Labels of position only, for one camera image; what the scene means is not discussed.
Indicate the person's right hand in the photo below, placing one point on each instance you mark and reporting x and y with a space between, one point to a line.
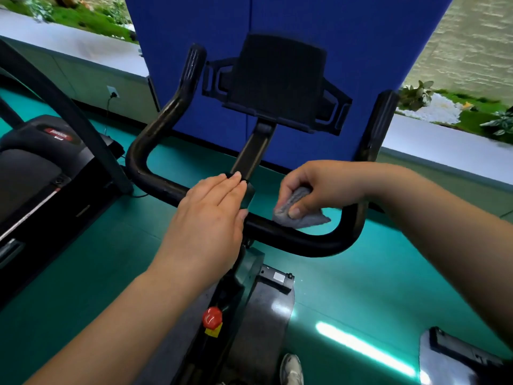
336 184

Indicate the person's left hand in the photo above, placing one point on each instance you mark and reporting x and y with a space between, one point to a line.
204 236

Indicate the grey cleaning cloth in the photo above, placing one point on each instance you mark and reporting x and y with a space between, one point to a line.
304 220

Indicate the person's right forearm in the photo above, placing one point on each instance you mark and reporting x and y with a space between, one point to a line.
461 236

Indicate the person's left forearm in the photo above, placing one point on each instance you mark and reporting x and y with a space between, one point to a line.
112 340

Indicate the red round knob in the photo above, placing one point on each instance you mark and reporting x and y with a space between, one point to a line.
212 317

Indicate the long cabinet with grey top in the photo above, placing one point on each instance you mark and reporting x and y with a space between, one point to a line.
441 144
100 56

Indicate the small leafy green plant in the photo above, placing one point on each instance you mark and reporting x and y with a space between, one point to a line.
414 96

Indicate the black tablet holder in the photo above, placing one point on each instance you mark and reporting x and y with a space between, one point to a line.
280 76

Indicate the patch of white pebbles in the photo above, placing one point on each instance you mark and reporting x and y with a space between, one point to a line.
437 110

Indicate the green moss mat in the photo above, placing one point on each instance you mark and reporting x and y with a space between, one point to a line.
473 120
80 19

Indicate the small orange garden ornament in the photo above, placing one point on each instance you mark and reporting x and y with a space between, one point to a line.
467 105

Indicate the white sneaker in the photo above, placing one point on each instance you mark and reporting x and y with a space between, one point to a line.
291 372

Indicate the black treadmill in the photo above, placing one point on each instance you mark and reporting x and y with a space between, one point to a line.
40 176

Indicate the variegated leaf plant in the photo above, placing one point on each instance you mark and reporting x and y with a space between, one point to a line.
501 123

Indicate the small green garden plants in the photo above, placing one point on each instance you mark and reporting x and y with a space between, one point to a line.
40 7

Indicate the blue wall pad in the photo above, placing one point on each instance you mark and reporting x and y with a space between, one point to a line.
360 56

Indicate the white wall socket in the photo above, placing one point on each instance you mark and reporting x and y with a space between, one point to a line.
110 88

